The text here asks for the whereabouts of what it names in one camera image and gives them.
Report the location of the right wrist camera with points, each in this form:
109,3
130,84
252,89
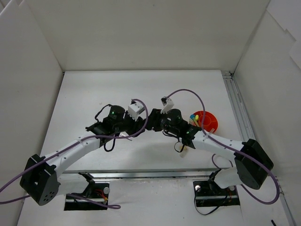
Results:
167,105

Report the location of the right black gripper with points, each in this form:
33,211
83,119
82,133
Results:
154,119

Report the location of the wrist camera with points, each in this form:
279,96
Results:
167,105
135,109

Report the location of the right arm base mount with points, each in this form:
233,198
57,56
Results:
209,197

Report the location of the aluminium rail front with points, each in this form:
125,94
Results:
143,173

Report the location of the aluminium rail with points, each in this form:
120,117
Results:
143,173
246,131

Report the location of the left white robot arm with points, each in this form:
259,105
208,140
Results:
42,177

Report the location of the orange round divided container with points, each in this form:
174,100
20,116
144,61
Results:
210,120

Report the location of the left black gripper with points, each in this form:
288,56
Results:
135,123

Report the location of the aluminium rail right side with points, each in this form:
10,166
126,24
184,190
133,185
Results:
246,131

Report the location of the small scissors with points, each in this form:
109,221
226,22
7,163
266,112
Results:
125,136

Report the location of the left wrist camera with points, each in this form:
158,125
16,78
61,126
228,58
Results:
135,109

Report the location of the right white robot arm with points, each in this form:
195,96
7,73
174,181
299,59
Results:
252,164

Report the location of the white eraser block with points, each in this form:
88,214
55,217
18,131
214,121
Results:
183,153

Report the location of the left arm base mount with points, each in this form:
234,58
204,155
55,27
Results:
97,191

